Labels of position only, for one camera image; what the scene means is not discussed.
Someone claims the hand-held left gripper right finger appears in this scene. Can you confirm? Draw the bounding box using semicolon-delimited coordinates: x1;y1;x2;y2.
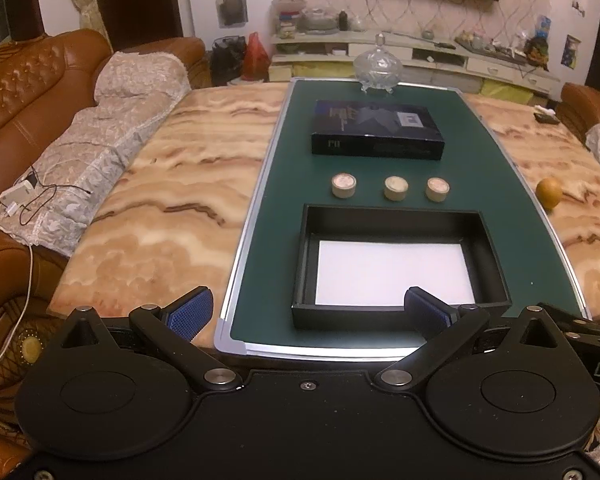
372;286;563;392

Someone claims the red plastic bag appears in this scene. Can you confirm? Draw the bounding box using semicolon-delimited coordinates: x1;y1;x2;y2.
241;31;272;81

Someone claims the colourful ornament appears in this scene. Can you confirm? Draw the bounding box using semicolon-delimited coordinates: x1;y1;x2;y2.
524;15;553;71

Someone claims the black bag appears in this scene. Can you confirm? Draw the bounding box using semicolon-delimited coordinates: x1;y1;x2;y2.
211;35;246;86

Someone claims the black open box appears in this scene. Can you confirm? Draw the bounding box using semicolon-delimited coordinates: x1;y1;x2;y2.
291;203;512;332

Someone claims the white television cabinet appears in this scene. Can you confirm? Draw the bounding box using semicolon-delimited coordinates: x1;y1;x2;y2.
270;30;563;96

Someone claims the orange fruit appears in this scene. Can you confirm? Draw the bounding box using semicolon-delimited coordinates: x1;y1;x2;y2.
536;178;563;210

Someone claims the dark blue box lid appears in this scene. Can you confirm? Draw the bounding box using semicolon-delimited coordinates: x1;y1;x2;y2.
310;100;446;162

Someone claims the white cable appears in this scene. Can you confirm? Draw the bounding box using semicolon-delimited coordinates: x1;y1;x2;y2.
0;205;36;373

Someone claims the glass candy dish with lid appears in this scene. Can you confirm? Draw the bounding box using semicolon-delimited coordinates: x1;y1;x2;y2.
353;33;402;95

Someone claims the white lace sofa cover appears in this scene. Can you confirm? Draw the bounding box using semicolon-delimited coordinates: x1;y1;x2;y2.
0;52;192;258

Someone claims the black cable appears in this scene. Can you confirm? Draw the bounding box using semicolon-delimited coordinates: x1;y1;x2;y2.
17;167;96;226

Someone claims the small round tin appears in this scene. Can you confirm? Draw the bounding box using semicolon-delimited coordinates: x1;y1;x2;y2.
426;177;451;202
384;175;410;201
331;173;359;199

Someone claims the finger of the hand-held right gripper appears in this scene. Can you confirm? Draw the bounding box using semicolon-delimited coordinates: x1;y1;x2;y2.
537;302;600;343

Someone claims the wall poster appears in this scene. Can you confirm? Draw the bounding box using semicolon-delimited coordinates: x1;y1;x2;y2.
215;0;251;29

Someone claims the white charger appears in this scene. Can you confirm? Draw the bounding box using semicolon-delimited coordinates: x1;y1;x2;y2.
0;178;38;211

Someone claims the brown leather armchair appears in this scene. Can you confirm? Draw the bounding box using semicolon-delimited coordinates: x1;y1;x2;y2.
560;81;600;151

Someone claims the lidded clear container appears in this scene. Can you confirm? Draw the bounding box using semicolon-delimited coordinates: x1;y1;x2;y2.
271;0;303;39

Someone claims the green board with silver frame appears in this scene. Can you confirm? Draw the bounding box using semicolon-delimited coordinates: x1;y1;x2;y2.
214;77;592;358

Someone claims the brown leather sofa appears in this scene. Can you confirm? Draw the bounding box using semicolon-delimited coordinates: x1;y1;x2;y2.
0;28;211;461

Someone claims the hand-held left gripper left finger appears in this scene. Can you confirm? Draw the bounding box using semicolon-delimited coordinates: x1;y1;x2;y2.
60;286;243;392

